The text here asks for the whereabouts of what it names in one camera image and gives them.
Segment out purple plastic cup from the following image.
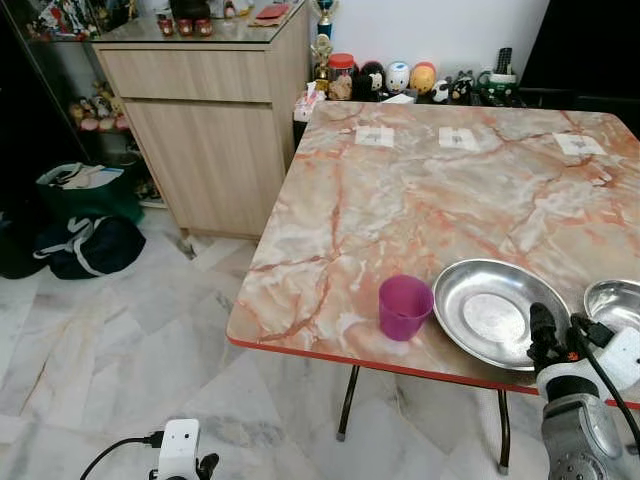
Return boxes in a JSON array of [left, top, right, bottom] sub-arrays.
[[378, 275, 435, 342]]

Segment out large round steel plate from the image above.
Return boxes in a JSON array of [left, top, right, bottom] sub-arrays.
[[433, 259, 572, 372]]

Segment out small steel bowl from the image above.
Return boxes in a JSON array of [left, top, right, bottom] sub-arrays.
[[584, 279, 640, 336]]

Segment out black metal table leg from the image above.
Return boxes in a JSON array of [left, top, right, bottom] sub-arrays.
[[337, 365, 362, 442], [496, 388, 514, 474]]

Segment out white paper tag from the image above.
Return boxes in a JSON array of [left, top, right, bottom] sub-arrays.
[[554, 133, 608, 158], [439, 127, 482, 153], [355, 126, 396, 149]]

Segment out dark green mug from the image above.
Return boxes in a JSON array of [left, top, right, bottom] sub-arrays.
[[477, 70, 520, 107]]

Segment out dark blue duffel bag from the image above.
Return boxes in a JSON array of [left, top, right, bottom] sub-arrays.
[[32, 214, 148, 282]]

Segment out black and white figurine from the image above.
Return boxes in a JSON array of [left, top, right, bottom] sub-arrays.
[[432, 71, 477, 105]]

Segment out yellow round figurine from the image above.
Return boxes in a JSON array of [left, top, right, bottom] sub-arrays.
[[410, 62, 439, 99]]

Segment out black television screen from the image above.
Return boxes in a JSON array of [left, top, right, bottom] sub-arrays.
[[519, 0, 640, 103]]

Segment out white round figurine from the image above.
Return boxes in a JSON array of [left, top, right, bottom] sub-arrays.
[[386, 62, 412, 97]]

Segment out black round figurine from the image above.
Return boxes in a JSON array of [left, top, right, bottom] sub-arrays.
[[357, 62, 387, 102]]

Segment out green shopping bag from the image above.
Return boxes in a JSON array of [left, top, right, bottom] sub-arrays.
[[36, 162, 145, 227]]

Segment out red lid plastic jar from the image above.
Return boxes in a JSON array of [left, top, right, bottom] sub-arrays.
[[327, 53, 358, 102]]

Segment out light wooden cabinet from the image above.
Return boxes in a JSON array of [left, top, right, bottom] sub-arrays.
[[92, 4, 312, 260]]

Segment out white tissue packet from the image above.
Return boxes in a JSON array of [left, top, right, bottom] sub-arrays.
[[292, 84, 327, 124]]

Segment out gold trophy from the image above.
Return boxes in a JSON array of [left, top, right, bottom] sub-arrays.
[[310, 0, 337, 93]]

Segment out glass display shelf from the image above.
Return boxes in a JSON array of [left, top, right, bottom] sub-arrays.
[[0, 0, 141, 206]]

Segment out red flat wallet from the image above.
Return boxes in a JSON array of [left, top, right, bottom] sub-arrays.
[[254, 2, 292, 24]]

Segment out red and brown ornament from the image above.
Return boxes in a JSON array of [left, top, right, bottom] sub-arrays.
[[156, 0, 215, 39]]

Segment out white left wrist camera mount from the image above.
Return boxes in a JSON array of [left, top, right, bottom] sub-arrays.
[[157, 419, 202, 480]]

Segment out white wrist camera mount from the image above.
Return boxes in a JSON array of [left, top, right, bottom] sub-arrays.
[[537, 325, 640, 393], [157, 419, 202, 480]]

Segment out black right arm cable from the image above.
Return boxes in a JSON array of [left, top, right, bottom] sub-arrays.
[[568, 314, 640, 447]]

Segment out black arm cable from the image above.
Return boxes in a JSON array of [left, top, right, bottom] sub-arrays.
[[79, 432, 164, 480], [568, 314, 640, 447]]

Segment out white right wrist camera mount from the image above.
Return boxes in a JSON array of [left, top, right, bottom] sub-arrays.
[[537, 325, 640, 393]]

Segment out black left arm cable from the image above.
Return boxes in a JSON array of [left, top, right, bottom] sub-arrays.
[[79, 432, 164, 480]]

